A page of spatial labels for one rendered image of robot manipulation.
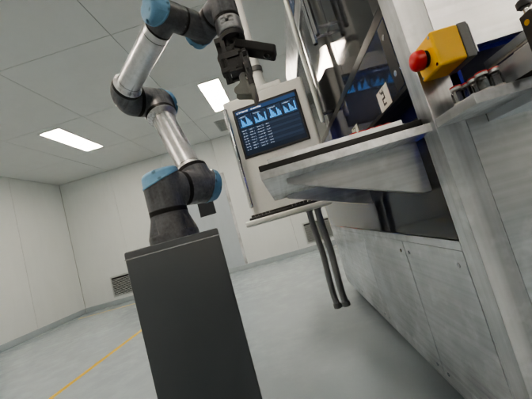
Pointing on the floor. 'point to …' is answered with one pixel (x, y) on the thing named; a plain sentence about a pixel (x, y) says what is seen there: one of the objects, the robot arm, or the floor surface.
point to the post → (468, 202)
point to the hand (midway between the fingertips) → (257, 100)
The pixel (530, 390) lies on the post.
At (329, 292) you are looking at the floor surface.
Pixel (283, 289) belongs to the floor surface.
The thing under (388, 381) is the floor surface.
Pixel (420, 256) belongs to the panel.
